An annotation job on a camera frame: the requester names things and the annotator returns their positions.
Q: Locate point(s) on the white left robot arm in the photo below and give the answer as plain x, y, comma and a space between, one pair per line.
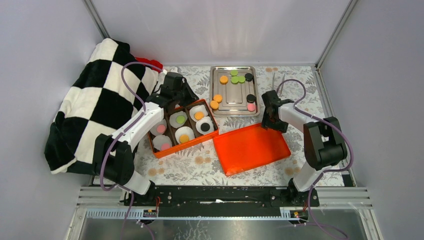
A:
113, 155

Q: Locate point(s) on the green cookie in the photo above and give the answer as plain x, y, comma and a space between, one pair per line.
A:
233, 72
180, 119
234, 79

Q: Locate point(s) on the black cookie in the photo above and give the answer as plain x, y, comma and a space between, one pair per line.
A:
249, 77
205, 127
250, 98

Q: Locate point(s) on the white paper cup liner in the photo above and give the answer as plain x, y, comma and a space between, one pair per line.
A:
159, 139
184, 130
198, 108
153, 129
203, 120
172, 119

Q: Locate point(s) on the red cloth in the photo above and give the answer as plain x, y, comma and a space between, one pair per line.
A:
155, 65

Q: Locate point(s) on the black white checkered blanket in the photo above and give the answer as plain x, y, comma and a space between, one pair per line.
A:
106, 95

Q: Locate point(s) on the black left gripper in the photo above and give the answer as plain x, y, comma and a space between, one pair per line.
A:
191, 96

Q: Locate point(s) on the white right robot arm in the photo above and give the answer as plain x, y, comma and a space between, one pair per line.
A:
324, 145

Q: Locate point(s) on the stainless steel tray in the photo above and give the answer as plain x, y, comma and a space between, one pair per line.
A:
234, 103

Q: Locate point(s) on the pink cookie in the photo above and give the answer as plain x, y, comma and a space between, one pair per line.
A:
165, 146
251, 107
161, 128

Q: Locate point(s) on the steel tongs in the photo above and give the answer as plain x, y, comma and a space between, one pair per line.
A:
278, 88

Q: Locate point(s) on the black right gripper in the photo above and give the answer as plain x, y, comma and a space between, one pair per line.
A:
282, 127

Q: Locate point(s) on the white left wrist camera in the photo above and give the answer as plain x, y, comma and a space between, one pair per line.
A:
170, 69

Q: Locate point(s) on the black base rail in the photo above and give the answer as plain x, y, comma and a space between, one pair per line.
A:
222, 201

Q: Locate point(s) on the orange tin lid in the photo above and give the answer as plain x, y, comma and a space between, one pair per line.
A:
248, 148

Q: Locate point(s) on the orange cookie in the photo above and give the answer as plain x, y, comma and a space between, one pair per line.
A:
183, 138
223, 79
199, 115
218, 98

